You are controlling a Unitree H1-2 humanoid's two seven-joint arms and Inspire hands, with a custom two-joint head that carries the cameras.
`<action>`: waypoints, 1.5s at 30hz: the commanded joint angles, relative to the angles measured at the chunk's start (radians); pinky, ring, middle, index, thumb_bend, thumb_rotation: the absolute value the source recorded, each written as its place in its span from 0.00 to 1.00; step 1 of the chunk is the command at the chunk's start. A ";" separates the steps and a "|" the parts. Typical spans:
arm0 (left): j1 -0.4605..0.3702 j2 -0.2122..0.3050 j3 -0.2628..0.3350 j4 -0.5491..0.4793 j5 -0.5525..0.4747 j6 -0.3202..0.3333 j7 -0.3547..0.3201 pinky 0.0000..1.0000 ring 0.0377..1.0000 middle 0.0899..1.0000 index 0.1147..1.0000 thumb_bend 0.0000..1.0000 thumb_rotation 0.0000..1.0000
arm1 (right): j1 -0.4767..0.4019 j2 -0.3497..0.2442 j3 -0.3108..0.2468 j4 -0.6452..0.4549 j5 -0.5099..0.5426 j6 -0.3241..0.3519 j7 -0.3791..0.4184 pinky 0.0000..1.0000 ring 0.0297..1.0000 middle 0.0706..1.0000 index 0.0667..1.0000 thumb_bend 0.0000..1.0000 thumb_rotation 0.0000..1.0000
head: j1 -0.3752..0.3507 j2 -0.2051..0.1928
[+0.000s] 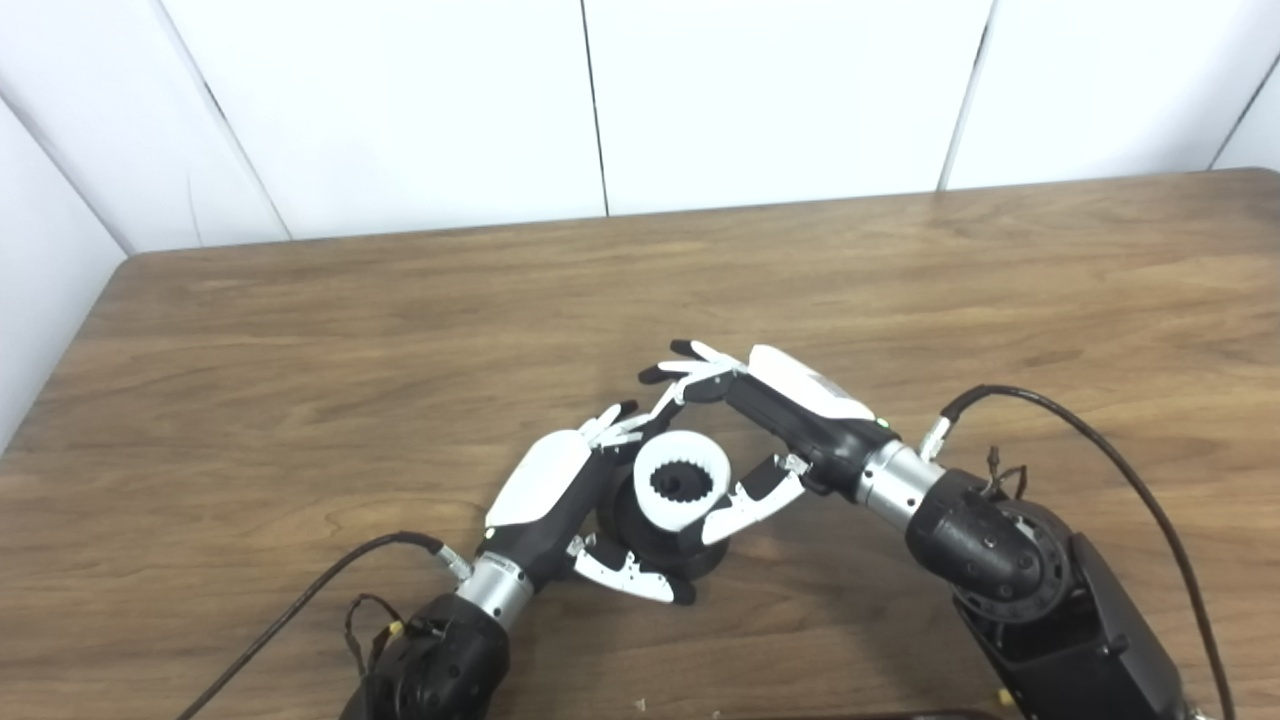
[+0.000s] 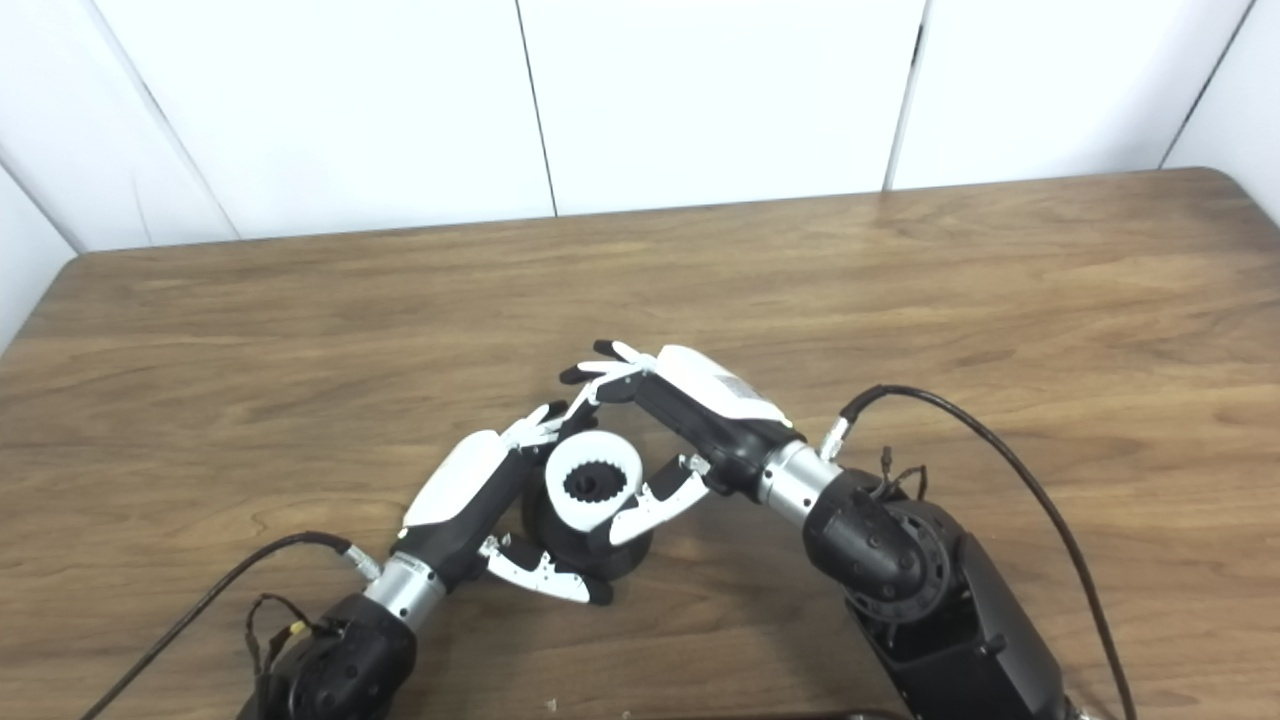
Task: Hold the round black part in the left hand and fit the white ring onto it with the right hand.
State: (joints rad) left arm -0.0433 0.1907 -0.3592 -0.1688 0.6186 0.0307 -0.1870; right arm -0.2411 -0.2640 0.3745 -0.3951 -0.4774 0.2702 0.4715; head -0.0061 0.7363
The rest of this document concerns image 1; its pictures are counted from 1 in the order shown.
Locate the black and white left hand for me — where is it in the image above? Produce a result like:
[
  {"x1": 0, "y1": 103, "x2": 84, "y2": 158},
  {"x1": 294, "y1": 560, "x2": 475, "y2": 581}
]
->
[{"x1": 478, "y1": 400, "x2": 698, "y2": 606}]

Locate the black and white right hand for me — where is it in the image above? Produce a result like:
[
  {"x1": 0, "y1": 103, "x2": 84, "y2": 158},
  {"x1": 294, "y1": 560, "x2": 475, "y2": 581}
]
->
[{"x1": 638, "y1": 340, "x2": 896, "y2": 546}]

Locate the round black stepped part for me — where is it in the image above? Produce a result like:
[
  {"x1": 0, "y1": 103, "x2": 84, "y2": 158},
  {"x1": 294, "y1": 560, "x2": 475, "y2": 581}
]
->
[{"x1": 597, "y1": 455, "x2": 731, "y2": 583}]

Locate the white plastic ring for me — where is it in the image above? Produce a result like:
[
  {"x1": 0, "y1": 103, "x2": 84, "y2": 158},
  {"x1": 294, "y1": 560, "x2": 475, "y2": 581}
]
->
[{"x1": 633, "y1": 428, "x2": 733, "y2": 533}]

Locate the thin right arm wire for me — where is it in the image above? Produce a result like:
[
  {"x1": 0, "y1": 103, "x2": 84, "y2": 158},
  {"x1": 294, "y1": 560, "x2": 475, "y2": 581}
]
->
[{"x1": 983, "y1": 445, "x2": 1031, "y2": 503}]

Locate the thin arm wire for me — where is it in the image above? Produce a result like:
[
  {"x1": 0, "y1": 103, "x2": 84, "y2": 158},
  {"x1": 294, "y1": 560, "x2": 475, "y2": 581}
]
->
[
  {"x1": 343, "y1": 594, "x2": 411, "y2": 683},
  {"x1": 983, "y1": 445, "x2": 1031, "y2": 503}
]

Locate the thick black left wrist cable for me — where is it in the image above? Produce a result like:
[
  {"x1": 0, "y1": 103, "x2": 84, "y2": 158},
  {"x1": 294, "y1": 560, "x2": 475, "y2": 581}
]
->
[{"x1": 175, "y1": 532, "x2": 473, "y2": 720}]

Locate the thick black wrist cable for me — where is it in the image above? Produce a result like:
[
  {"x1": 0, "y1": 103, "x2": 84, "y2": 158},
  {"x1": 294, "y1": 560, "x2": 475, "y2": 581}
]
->
[
  {"x1": 175, "y1": 532, "x2": 473, "y2": 720},
  {"x1": 918, "y1": 385, "x2": 1237, "y2": 720}
]

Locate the thin left arm wire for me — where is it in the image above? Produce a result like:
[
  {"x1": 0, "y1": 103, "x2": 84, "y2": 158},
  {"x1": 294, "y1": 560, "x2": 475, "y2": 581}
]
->
[{"x1": 343, "y1": 594, "x2": 411, "y2": 683}]

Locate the thick black right wrist cable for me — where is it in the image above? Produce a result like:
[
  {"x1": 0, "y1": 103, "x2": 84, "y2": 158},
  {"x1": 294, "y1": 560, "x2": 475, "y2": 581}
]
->
[{"x1": 918, "y1": 385, "x2": 1237, "y2": 720}]

